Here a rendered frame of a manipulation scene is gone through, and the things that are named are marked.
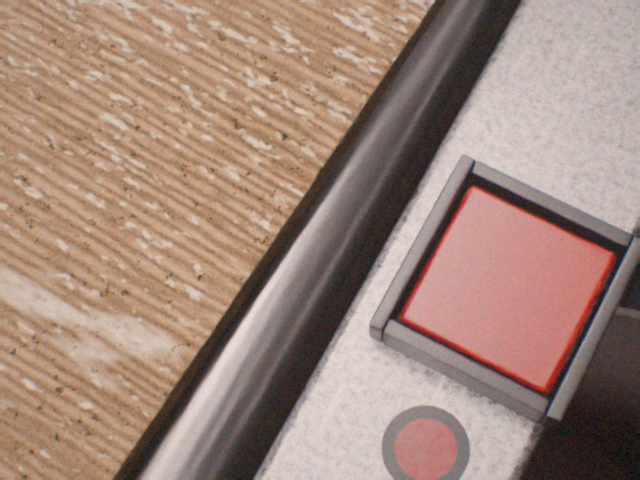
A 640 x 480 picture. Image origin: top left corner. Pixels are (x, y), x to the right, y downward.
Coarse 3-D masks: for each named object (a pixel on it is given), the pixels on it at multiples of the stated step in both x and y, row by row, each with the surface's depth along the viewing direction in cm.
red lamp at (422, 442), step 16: (400, 432) 47; (416, 432) 47; (432, 432) 47; (448, 432) 47; (400, 448) 47; (416, 448) 47; (432, 448) 47; (448, 448) 47; (400, 464) 47; (416, 464) 47; (432, 464) 47; (448, 464) 47
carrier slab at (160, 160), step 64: (0, 0) 51; (64, 0) 51; (128, 0) 51; (192, 0) 51; (256, 0) 51; (320, 0) 51; (384, 0) 51; (0, 64) 51; (64, 64) 50; (128, 64) 50; (192, 64) 50; (256, 64) 50; (320, 64) 50; (384, 64) 50; (0, 128) 50; (64, 128) 49; (128, 128) 49; (192, 128) 49; (256, 128) 49; (320, 128) 49; (0, 192) 49; (64, 192) 49; (128, 192) 48; (192, 192) 48; (256, 192) 48; (0, 256) 48; (64, 256) 48; (128, 256) 48; (192, 256) 48; (256, 256) 48; (0, 320) 47; (64, 320) 47; (128, 320) 47; (192, 320) 47; (0, 384) 46; (64, 384) 46; (128, 384) 46; (0, 448) 45; (64, 448) 45; (128, 448) 45
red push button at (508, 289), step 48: (480, 192) 49; (480, 240) 48; (528, 240) 48; (576, 240) 48; (432, 288) 48; (480, 288) 48; (528, 288) 48; (576, 288) 48; (432, 336) 47; (480, 336) 47; (528, 336) 47; (576, 336) 47; (528, 384) 46
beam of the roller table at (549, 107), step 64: (576, 0) 53; (512, 64) 52; (576, 64) 52; (512, 128) 51; (576, 128) 51; (576, 192) 50; (384, 256) 50; (320, 384) 48; (384, 384) 48; (448, 384) 48; (320, 448) 47; (512, 448) 47
